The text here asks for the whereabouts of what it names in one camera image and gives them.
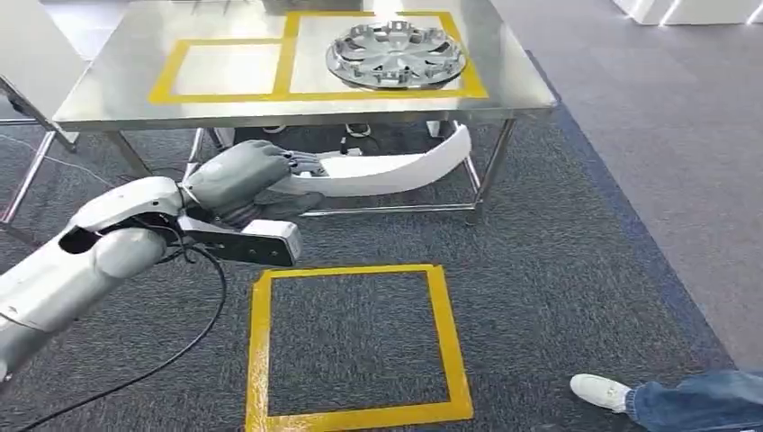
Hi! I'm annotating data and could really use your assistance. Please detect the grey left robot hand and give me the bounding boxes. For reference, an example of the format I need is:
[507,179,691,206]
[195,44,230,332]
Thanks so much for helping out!
[181,139,329,231]

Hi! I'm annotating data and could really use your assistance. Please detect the white curved plastic panel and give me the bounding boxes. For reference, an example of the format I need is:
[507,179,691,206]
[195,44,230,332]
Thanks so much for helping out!
[268,123,473,199]

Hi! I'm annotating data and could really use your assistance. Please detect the steel table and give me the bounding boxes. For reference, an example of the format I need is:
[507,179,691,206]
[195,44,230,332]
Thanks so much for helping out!
[52,0,559,227]

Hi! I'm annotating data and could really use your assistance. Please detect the thick yellow tape square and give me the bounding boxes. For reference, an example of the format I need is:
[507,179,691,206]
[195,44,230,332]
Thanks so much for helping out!
[244,264,475,432]

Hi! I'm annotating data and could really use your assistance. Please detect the silver wheel hubcap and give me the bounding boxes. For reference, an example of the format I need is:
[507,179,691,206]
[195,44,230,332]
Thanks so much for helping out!
[325,19,469,93]

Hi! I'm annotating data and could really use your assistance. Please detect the white-topped side table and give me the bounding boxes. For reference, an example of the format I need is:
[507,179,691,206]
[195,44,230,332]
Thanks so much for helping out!
[0,0,92,227]

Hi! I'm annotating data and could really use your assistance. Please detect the person's white shoe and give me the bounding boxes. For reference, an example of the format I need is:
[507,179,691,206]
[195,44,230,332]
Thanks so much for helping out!
[569,373,633,415]

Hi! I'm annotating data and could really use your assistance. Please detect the person's leg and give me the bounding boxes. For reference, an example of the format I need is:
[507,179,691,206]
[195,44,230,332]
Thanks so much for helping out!
[624,368,763,432]

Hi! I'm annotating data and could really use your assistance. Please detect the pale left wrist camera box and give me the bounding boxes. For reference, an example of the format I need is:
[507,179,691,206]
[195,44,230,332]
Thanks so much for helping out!
[177,215,303,268]

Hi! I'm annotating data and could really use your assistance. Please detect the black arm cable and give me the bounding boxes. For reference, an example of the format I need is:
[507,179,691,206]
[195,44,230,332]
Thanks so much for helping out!
[14,217,229,432]

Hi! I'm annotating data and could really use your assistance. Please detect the thin white floor cable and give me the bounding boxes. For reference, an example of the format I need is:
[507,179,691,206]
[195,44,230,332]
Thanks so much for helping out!
[0,133,115,187]

